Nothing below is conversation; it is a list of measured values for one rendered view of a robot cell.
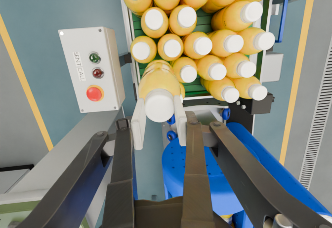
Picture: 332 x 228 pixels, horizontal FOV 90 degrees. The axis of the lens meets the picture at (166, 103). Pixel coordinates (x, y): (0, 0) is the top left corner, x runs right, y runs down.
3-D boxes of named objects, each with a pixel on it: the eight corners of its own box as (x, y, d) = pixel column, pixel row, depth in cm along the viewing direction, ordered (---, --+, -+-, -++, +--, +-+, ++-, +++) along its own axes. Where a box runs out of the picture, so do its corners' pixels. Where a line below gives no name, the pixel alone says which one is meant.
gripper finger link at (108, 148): (131, 156, 14) (95, 159, 14) (137, 127, 19) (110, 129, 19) (129, 140, 13) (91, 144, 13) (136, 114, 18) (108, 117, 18)
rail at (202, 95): (141, 100, 59) (140, 103, 56) (141, 98, 58) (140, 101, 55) (253, 91, 59) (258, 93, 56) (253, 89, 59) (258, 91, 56)
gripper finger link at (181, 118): (178, 118, 15) (186, 117, 15) (173, 95, 21) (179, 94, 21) (180, 147, 16) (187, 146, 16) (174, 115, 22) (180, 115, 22)
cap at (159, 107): (179, 105, 23) (180, 111, 22) (157, 120, 24) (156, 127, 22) (162, 84, 22) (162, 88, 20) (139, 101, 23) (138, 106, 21)
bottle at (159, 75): (179, 76, 40) (194, 108, 23) (156, 94, 42) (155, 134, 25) (161, 53, 38) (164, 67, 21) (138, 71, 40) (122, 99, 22)
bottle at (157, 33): (146, 13, 53) (140, -1, 36) (168, 18, 54) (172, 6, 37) (143, 36, 56) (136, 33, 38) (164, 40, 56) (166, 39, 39)
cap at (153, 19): (146, 9, 37) (146, 7, 35) (164, 12, 37) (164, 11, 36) (144, 27, 38) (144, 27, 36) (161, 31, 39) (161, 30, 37)
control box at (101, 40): (94, 100, 53) (79, 114, 43) (77, 32, 46) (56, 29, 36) (125, 98, 53) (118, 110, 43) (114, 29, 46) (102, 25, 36)
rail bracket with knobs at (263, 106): (232, 105, 66) (245, 115, 56) (233, 87, 64) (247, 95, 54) (257, 103, 66) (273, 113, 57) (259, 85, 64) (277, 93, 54)
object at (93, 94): (89, 100, 42) (87, 102, 41) (86, 87, 41) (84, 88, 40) (103, 99, 42) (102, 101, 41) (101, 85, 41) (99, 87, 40)
